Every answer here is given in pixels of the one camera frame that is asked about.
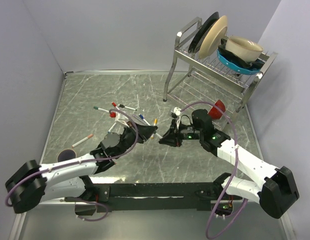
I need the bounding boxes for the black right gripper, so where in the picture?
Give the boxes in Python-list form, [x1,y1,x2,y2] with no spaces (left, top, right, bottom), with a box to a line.
[159,118,203,147]

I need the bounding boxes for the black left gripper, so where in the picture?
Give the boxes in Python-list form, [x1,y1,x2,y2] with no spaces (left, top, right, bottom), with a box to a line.
[113,119,157,159]

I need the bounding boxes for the yellow cap marker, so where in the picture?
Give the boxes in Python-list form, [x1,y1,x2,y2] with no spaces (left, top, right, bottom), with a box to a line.
[150,118,158,139]

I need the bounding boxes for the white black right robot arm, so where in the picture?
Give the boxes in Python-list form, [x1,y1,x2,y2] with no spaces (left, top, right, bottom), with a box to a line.
[159,107,300,219]

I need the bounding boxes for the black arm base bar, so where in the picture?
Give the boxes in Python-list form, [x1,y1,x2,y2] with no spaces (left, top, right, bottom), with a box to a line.
[64,182,243,213]

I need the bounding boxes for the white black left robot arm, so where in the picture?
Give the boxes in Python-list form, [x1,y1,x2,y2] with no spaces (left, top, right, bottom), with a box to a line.
[5,122,158,214]

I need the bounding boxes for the black cap marker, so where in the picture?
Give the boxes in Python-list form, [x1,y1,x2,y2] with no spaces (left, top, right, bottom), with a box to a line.
[118,104,137,111]

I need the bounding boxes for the salmon cap marker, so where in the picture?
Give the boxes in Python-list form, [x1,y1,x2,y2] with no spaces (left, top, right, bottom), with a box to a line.
[71,134,94,148]

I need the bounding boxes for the green cap marker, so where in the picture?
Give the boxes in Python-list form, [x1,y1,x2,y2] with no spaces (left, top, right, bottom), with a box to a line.
[93,106,110,113]

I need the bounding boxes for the red bowl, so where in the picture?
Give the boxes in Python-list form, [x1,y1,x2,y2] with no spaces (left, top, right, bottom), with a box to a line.
[208,99,226,120]

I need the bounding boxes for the stainless steel dish rack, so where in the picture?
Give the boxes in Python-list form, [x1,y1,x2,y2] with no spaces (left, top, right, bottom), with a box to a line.
[163,17,278,120]

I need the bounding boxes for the black plate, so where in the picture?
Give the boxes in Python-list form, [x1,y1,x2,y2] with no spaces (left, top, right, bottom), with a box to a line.
[188,11,220,54]

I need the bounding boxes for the beige plate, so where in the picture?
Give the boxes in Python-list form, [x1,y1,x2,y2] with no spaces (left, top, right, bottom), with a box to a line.
[198,15,228,60]

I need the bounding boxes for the black dish under bowl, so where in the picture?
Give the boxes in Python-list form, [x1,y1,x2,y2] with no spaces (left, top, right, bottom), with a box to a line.
[218,39,265,70]

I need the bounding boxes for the blue polka dot bowl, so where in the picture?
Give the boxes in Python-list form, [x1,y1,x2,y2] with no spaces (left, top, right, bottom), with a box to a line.
[217,50,261,75]

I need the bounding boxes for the cream ceramic bowl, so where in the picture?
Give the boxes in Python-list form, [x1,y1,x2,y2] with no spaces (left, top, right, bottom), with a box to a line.
[225,36,264,63]

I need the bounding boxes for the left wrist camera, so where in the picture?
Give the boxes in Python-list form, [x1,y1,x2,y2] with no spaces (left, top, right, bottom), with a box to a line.
[109,111,130,131]

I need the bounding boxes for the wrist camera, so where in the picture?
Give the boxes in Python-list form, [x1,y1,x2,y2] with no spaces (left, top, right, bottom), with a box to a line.
[109,111,130,131]
[169,107,181,119]

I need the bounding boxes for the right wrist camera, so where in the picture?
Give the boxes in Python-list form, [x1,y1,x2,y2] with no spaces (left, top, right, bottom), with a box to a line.
[169,107,181,119]

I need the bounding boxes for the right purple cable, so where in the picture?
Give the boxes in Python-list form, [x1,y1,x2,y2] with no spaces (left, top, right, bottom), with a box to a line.
[178,101,248,240]

